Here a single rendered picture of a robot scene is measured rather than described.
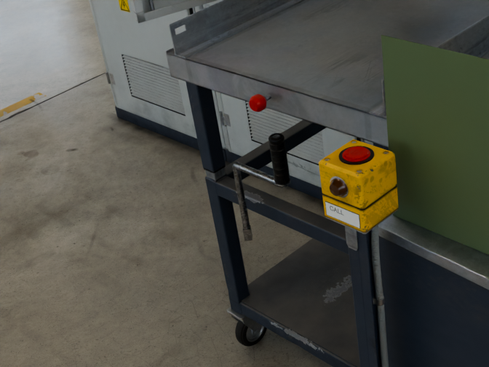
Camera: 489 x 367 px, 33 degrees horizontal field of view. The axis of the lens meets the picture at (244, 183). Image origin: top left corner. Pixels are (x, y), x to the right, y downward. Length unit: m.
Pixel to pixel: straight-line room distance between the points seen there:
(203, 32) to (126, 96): 1.63
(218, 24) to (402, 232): 0.75
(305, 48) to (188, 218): 1.20
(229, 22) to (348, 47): 0.31
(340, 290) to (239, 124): 0.96
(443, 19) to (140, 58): 1.66
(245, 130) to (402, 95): 1.70
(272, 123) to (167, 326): 0.79
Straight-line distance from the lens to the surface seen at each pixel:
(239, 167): 1.71
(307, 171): 2.71
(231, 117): 2.89
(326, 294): 2.09
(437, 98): 1.15
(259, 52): 1.72
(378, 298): 1.33
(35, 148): 3.50
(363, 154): 1.18
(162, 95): 3.19
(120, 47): 3.29
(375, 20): 1.81
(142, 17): 2.02
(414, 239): 1.27
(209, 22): 1.82
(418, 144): 1.21
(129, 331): 2.38
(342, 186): 1.16
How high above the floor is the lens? 1.49
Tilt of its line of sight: 31 degrees down
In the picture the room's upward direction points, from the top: 10 degrees counter-clockwise
